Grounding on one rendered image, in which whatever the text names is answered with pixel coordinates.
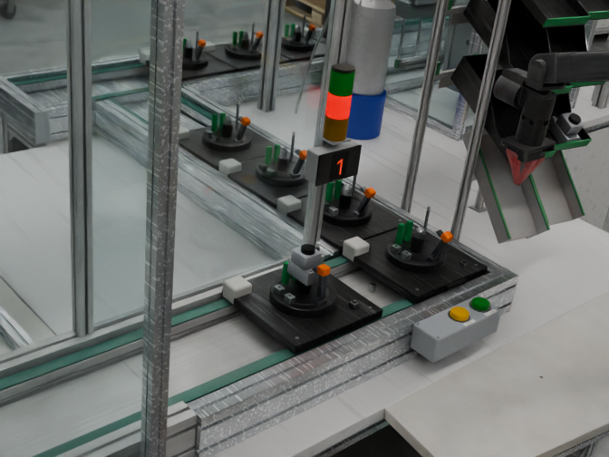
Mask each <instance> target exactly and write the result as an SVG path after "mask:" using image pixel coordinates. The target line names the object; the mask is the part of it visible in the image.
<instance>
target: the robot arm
mask: <svg viewBox="0 0 609 457"><path fill-rule="evenodd" d="M582 82H587V83H588V82H609V50H606V51H589V52H569V53H538V54H536V55H534V56H533V57H532V58H531V60H530V62H529V65H528V72H526V71H523V70H521V69H519V68H511V69H504V70H503V71H502V73H501V75H500V76H499V77H498V79H497V81H496V83H495V85H494V89H493V93H494V96H495V97H496V98H498V99H500V100H501V101H502V102H505V103H507V104H509V105H511V106H513V107H515V108H517V109H522V108H523V110H522V113H521V116H520V120H519V124H518V127H517V133H516V135H512V136H509V137H506V138H503V139H502V141H501V143H500V145H501V146H503V147H505V148H507V150H506V152H507V157H508V160H509V163H510V167H511V170H512V176H513V181H514V183H515V184H517V185H521V184H522V182H523V181H524V180H525V179H526V178H527V177H528V175H529V174H530V173H531V172H532V171H533V170H534V169H535V168H536V167H537V166H538V165H539V164H540V163H541V162H542V161H543V160H544V159H545V156H546V154H545V153H544V152H542V150H544V149H548V148H553V149H554V147H555V145H556V142H555V141H552V140H550V139H548V138H547V137H546V131H547V128H548V124H549V122H550V118H551V115H552V111H553V109H554V105H555V102H556V93H555V92H552V91H550V90H557V89H565V86H566V83H582ZM521 161H522V162H523V163H525V165H526V166H525V168H524V169H523V171H522V173H521V174H520V176H519V173H520V164H521Z"/></svg>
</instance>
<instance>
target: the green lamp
mask: <svg viewBox="0 0 609 457"><path fill-rule="evenodd" d="M354 76H355V72H353V73H338V72H336V71H334V70H333V69H332V68H331V73H330V81H329V88H328V92H329V93H330V94H332V95H335V96H341V97H347V96H350V95H352V94H353V83H354Z"/></svg>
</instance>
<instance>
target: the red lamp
mask: <svg viewBox="0 0 609 457"><path fill-rule="evenodd" d="M351 101H352V96H351V95H350V96H347V97H341V96H335V95H332V94H330V93H329V92H328V95H327V103H326V110H325V114H326V115H327V116H328V117H330V118H332V119H336V120H344V119H347V118H348V117H349V115H350V108H351Z"/></svg>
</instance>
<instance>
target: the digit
mask: <svg viewBox="0 0 609 457"><path fill-rule="evenodd" d="M348 158H349V151H346V152H342V153H338V154H334V155H333V160H332V168H331V174H330V180H335V179H339V178H341V177H345V176H346V171H347V164H348Z"/></svg>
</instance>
